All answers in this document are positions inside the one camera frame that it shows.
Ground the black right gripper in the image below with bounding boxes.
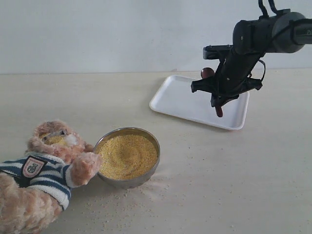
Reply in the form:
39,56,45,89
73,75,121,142
191,47,263,107

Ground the dark brown wooden spoon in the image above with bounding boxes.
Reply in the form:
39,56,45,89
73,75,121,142
200,67,223,117

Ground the tan plush teddy bear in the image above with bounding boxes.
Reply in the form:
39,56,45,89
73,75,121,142
0,120,101,234

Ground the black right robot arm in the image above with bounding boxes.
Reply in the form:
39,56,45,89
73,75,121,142
191,9,312,107

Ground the white rectangular foam tray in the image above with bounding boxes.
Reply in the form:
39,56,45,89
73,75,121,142
149,75,250,130

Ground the steel bowl of yellow grain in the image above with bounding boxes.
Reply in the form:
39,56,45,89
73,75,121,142
94,127,160,190

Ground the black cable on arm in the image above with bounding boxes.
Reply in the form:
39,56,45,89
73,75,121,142
246,58,267,83

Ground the black flat ribbon cable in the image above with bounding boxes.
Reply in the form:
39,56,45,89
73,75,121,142
257,0,281,18

